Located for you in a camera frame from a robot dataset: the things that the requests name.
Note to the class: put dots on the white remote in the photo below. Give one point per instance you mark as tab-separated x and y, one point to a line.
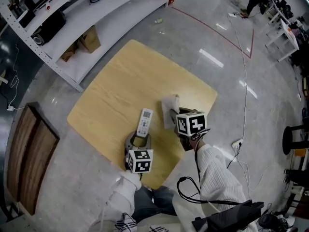
144	122

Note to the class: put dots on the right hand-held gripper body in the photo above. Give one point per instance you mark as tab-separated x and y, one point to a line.
193	124

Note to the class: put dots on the yellow bag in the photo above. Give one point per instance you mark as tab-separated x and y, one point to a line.
300	153

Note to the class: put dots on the brown cardboard box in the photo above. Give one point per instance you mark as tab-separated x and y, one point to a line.
90	40
69	53

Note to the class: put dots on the person's legs in jeans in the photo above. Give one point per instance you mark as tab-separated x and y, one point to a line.
157	202

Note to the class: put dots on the person's left forearm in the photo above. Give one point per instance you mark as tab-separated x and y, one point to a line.
123	192

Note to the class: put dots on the white rectangular table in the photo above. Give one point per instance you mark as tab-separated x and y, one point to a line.
288	33

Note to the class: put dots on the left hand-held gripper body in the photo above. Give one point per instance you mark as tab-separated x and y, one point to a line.
141	162

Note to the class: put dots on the black box appliance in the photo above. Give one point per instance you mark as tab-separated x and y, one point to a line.
50	26

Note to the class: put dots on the square wooden pedestal table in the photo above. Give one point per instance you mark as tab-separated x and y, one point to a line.
144	81

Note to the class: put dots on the round beige table black base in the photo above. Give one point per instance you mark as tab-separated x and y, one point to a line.
289	139

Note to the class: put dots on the red floor tape line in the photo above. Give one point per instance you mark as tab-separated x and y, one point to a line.
217	31

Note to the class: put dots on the white cleaning cloth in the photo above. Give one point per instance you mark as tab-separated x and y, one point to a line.
169	105

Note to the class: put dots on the small pale green bottle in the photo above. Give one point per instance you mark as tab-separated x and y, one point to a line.
158	21

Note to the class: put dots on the black metal stand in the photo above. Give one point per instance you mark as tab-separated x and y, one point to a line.
229	216

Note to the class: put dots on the white metal shelf rack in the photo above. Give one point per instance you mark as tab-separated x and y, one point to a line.
108	16

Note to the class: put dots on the brown wooden bench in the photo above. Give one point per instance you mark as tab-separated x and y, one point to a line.
29	158

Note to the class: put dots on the person's right forearm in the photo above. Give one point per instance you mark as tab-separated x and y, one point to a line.
214	168

